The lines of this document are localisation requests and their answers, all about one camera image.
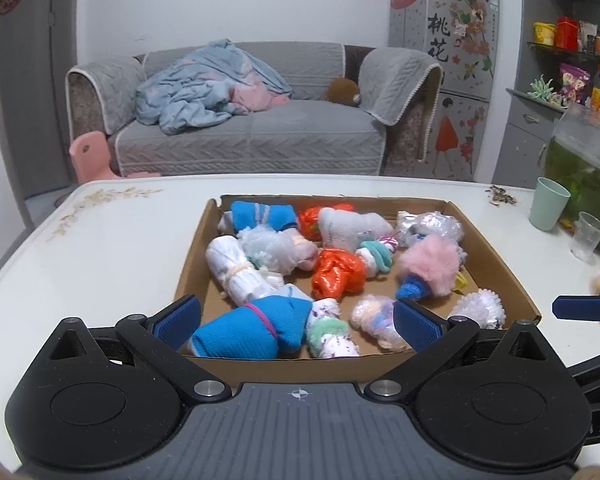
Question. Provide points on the glass fish tank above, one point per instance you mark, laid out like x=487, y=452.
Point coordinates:
x=580, y=170

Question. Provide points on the floral cloth bundle green band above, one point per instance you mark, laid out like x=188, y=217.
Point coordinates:
x=330, y=340

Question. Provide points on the grey covered sofa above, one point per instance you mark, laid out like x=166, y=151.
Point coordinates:
x=280, y=140

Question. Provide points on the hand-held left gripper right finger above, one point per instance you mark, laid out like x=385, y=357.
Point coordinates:
x=420, y=325

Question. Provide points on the pale green cup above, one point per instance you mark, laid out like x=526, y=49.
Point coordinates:
x=547, y=205

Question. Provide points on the pink fluffy ball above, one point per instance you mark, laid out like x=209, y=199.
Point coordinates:
x=430, y=260

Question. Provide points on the blue and pink blanket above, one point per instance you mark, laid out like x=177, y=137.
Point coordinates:
x=190, y=95

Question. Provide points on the purple snack bag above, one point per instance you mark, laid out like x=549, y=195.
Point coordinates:
x=575, y=85

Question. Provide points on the brown plush toy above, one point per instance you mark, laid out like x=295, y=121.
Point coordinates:
x=342, y=91

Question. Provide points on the orange plastic bag bundle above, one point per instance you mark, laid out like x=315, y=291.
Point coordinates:
x=312, y=222
x=337, y=272

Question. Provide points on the pile of seed shells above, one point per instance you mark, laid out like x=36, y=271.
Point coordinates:
x=500, y=195

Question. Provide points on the beige sock bundle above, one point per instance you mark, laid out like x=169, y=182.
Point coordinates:
x=350, y=227

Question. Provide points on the pink plastic chair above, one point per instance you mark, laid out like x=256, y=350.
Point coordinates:
x=87, y=152

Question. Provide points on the cardboard box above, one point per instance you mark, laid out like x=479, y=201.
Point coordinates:
x=300, y=370

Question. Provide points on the blue sock roll pink band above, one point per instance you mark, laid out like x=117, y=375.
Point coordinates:
x=245, y=330

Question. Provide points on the clear bubble wrap bundle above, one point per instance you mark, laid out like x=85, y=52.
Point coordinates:
x=435, y=227

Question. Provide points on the bubble wrap bundle pink blue bands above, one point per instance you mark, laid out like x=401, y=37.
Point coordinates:
x=375, y=317

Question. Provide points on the grey door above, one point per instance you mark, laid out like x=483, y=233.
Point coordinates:
x=40, y=85

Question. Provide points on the red can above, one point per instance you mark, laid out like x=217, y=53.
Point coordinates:
x=566, y=34

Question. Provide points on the yellow tub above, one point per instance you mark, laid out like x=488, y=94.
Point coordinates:
x=544, y=34

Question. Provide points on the fridge with flower stickers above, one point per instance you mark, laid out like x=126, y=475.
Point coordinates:
x=460, y=125

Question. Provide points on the white cloth roll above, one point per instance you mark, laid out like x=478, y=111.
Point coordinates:
x=230, y=265

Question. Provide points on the white bundle with teal scrunchie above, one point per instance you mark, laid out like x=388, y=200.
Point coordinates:
x=377, y=257

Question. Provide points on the grey cabinet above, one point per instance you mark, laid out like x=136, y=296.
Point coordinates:
x=520, y=135

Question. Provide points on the bubble wrap floral cloth bundle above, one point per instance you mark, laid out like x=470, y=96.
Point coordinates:
x=480, y=307

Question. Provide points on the clear plastic cup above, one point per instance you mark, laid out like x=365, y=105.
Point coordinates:
x=586, y=240

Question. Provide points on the pink cloth roll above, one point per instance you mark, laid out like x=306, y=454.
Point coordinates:
x=305, y=252

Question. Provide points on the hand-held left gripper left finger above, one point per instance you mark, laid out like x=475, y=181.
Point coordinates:
x=177, y=317

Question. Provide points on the green succulent plant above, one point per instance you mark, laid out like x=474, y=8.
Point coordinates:
x=545, y=90

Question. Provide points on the bubble wrap roll teal band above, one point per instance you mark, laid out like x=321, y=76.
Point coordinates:
x=270, y=252

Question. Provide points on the glass shelf unit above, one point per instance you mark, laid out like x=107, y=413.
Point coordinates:
x=545, y=55

